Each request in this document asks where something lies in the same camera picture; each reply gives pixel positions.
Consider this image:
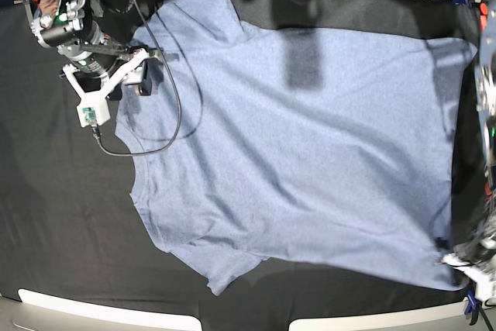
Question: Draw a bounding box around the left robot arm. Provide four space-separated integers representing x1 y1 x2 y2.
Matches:
442 2 495 284

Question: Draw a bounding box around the light blue t-shirt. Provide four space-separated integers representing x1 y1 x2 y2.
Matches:
115 0 476 295

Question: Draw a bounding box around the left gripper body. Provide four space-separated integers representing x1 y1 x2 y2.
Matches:
440 222 495 281

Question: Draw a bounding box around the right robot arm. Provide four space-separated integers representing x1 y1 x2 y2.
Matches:
22 0 166 100

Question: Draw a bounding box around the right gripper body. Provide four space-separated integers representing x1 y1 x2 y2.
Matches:
60 46 163 101

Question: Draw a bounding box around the orange clamp top left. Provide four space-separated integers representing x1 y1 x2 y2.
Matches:
22 0 40 19

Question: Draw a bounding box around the black table cloth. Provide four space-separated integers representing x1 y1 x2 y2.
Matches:
1 0 484 330

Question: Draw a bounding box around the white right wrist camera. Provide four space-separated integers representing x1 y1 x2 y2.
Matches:
77 91 111 128

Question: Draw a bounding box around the black camera cable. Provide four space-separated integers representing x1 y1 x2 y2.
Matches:
91 0 183 157

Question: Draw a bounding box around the orange blue clamp bottom right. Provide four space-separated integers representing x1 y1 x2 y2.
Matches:
464 289 479 326

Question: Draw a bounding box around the orange clamp top right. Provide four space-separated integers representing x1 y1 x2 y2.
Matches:
478 0 488 30

